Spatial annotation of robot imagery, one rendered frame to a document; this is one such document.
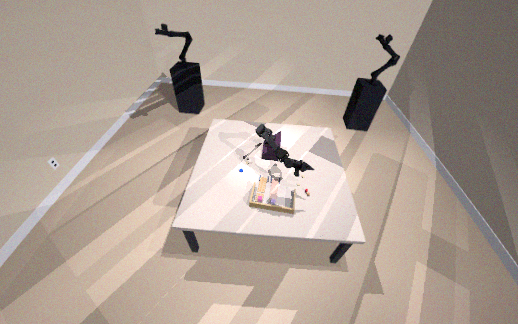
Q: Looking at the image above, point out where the tan open-top wooden box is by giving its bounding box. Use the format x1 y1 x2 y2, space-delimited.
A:
249 181 296 214

